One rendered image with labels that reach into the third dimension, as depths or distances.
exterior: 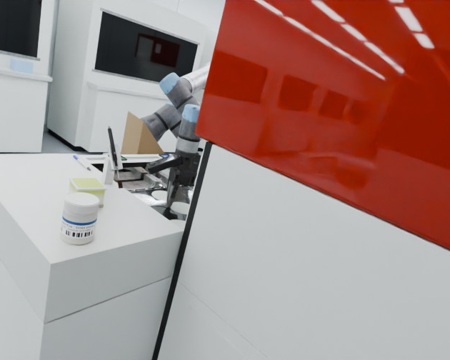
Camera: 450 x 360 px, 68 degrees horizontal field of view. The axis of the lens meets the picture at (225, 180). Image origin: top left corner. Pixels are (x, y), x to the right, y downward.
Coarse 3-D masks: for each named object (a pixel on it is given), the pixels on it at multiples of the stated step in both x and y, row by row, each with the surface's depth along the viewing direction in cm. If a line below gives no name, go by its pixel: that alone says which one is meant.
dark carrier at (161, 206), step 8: (136, 192) 123; (144, 192) 125; (184, 192) 136; (192, 192) 138; (144, 200) 119; (152, 200) 120; (160, 200) 122; (184, 200) 128; (152, 208) 114; (160, 208) 116; (168, 208) 117; (168, 216) 111; (176, 216) 113; (184, 216) 114
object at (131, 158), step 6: (84, 156) 127; (90, 156) 129; (96, 156) 131; (102, 156) 132; (108, 156) 134; (126, 156) 140; (132, 156) 143; (138, 156) 145; (144, 156) 147; (150, 156) 150; (156, 156) 152; (90, 162) 123; (96, 162) 124; (102, 162) 126; (126, 162) 134
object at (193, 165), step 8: (176, 152) 111; (184, 160) 112; (192, 160) 113; (176, 168) 112; (184, 168) 114; (192, 168) 114; (184, 176) 114; (192, 176) 115; (184, 184) 115; (192, 184) 115
